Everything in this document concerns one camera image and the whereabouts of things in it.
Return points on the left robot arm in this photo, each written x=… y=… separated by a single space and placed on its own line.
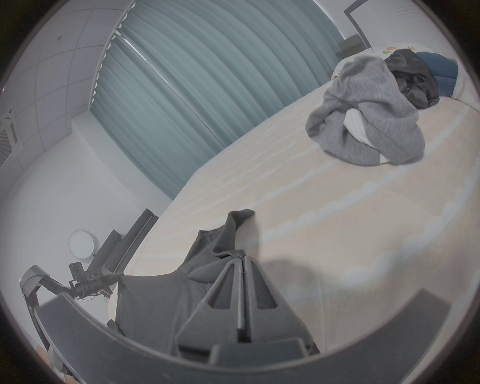
x=33 y=279

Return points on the dark blue garment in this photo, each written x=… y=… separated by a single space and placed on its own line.
x=442 y=71

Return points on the black garment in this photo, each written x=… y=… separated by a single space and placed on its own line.
x=412 y=78

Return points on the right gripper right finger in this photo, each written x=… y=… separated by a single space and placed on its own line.
x=277 y=324

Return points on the black T-shirt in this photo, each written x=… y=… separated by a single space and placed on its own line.
x=157 y=300

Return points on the blue-green curtain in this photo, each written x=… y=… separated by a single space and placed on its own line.
x=150 y=131
x=243 y=56

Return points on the grey bedside table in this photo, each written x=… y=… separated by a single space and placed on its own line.
x=350 y=45

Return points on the white ceiling air vent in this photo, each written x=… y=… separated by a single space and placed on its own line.
x=7 y=138

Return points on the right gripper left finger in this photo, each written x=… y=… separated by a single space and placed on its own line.
x=198 y=326

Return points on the white printed pillow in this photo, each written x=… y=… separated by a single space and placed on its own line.
x=378 y=50

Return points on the grey garment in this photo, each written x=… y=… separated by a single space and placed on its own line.
x=375 y=112

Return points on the bed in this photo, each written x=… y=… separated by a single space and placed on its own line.
x=337 y=225

